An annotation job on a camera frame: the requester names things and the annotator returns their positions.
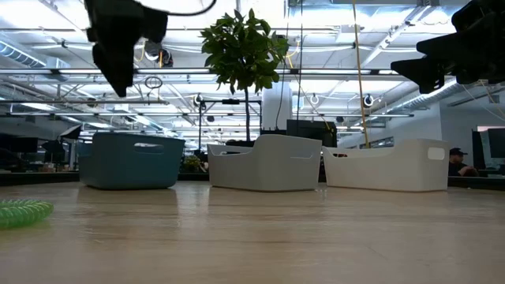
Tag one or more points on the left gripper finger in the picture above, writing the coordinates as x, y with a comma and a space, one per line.
116, 67

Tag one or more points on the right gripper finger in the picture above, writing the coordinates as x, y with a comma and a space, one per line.
428, 75
440, 49

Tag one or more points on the white plastic bin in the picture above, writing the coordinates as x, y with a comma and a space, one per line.
386, 169

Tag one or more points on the black computer monitor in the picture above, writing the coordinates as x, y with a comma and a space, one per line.
497, 142
478, 150

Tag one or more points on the person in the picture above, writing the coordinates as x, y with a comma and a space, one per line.
457, 165

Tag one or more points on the teal plastic bin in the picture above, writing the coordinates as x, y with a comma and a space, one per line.
118, 169

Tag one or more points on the small green desk plant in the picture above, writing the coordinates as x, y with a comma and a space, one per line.
192, 163

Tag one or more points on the potted green plant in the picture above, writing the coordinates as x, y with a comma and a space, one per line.
244, 47

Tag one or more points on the gray plastic bin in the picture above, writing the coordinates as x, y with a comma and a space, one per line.
268, 169

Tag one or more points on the silver ceiling duct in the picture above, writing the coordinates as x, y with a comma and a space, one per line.
426, 100
19, 55

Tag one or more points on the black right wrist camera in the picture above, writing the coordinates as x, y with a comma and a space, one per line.
481, 17

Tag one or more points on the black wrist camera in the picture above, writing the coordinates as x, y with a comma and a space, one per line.
481, 17
155, 25

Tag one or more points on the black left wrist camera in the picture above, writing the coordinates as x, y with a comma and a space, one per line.
155, 25

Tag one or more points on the black metal stand frame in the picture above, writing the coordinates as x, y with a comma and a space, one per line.
230, 102

